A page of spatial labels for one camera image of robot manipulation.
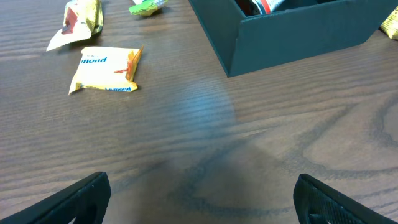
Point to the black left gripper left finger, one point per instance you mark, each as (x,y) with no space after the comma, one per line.
(83,202)

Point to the yellow Apollo chocolate cake packet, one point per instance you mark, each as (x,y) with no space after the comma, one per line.
(82,19)

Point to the dark green open box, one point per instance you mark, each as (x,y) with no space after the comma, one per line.
(294,31)

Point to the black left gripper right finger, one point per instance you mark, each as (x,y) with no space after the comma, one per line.
(318,203)

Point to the green pandan cake packet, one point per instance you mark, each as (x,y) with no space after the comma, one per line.
(146,7)

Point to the red drink can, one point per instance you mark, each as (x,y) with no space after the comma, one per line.
(258,7)

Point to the yellow snack packet near box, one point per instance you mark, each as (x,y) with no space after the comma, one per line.
(390,25)

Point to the yellow Lemond biscuit packet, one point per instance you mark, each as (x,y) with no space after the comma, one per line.
(107,68)

